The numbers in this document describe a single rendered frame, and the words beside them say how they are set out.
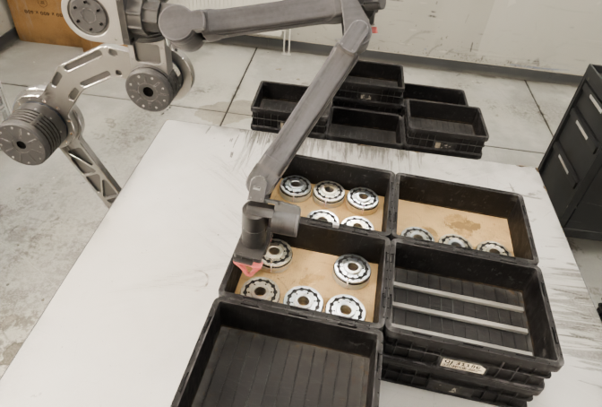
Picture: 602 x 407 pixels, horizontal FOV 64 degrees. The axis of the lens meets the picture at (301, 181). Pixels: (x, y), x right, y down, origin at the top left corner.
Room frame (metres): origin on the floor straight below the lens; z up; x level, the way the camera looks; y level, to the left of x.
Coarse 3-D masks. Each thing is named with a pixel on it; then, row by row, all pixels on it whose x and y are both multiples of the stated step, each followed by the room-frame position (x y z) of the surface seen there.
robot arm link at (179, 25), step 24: (288, 0) 1.03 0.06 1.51; (312, 0) 1.03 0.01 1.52; (336, 0) 1.02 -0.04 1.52; (168, 24) 0.97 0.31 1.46; (192, 24) 0.97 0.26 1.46; (216, 24) 0.99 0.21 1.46; (240, 24) 1.00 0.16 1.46; (264, 24) 1.00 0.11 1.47; (288, 24) 1.01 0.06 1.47; (312, 24) 1.02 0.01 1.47; (360, 48) 0.98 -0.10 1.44
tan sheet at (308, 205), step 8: (312, 184) 1.24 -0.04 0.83; (272, 192) 1.18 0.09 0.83; (312, 192) 1.20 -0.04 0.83; (280, 200) 1.15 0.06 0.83; (312, 200) 1.16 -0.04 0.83; (344, 200) 1.17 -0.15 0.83; (304, 208) 1.12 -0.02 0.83; (312, 208) 1.12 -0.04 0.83; (320, 208) 1.12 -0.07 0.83; (328, 208) 1.13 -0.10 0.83; (336, 208) 1.13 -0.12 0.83; (344, 208) 1.14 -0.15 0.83; (304, 216) 1.08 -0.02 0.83; (344, 216) 1.10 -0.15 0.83; (360, 216) 1.10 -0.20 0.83; (368, 216) 1.11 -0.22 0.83; (376, 216) 1.11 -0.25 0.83; (376, 224) 1.08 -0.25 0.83
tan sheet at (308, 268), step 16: (304, 256) 0.92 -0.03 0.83; (320, 256) 0.92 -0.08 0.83; (336, 256) 0.93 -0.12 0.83; (256, 272) 0.84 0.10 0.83; (288, 272) 0.85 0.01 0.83; (304, 272) 0.86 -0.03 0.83; (320, 272) 0.87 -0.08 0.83; (240, 288) 0.79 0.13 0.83; (288, 288) 0.80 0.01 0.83; (320, 288) 0.81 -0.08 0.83; (336, 288) 0.81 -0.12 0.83; (368, 288) 0.83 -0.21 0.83; (368, 304) 0.77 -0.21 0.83; (368, 320) 0.72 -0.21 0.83
